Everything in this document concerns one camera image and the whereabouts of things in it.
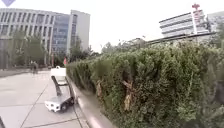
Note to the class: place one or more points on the row of trees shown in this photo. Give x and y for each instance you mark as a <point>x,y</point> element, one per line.
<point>33,50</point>

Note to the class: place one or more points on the green hedge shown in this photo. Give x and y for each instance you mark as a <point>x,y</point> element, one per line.
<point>150,83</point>

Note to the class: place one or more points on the small white wheeled robot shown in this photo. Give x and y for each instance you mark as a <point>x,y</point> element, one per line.
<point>60,101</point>

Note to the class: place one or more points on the group of people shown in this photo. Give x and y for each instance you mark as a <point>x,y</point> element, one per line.
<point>34,66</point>

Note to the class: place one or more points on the large grey glass building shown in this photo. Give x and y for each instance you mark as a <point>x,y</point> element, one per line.
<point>33,23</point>

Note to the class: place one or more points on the pale building with red sign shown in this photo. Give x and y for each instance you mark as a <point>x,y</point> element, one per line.
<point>176,25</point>

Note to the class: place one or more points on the grey paved plaza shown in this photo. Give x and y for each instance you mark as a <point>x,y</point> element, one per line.
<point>23,93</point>

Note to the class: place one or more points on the grey stone kerb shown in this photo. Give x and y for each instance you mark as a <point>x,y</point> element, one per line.
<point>88,106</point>

